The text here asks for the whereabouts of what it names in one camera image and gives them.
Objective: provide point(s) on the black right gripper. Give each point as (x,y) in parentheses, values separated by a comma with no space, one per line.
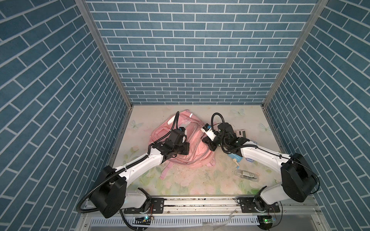
(210,142)

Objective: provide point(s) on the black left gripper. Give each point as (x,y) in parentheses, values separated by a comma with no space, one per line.
(187,147)

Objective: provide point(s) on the pink student backpack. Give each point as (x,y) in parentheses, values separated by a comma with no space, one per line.
(199,153)

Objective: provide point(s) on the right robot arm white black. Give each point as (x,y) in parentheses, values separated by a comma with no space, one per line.
(296,179)

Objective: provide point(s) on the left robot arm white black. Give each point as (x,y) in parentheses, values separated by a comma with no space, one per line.
(110,193)

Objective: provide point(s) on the light blue pencil sharpener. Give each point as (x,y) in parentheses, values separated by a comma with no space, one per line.
(236,159)

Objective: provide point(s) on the pink white calculator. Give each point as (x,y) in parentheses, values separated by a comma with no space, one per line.
(241,133)

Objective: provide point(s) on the clear plastic pencil case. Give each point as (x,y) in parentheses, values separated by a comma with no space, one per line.
(246,175)

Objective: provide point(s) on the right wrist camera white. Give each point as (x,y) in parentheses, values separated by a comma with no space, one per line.
(207,129)

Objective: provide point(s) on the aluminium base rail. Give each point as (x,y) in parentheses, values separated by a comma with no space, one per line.
(212,213)

